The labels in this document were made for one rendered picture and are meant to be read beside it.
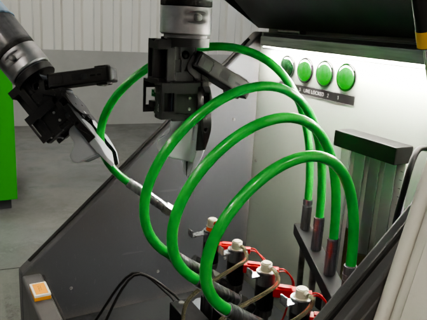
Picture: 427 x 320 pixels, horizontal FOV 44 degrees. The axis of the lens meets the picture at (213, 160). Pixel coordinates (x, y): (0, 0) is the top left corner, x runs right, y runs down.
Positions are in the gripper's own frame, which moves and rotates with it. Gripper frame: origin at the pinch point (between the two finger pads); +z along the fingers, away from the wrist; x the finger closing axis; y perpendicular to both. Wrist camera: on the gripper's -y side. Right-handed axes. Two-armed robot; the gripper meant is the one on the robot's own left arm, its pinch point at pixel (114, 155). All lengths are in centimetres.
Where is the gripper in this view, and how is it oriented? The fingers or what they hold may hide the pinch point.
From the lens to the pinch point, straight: 91.4
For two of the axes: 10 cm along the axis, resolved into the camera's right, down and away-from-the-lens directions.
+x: -1.0, 0.3, -9.9
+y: -7.7, 6.3, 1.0
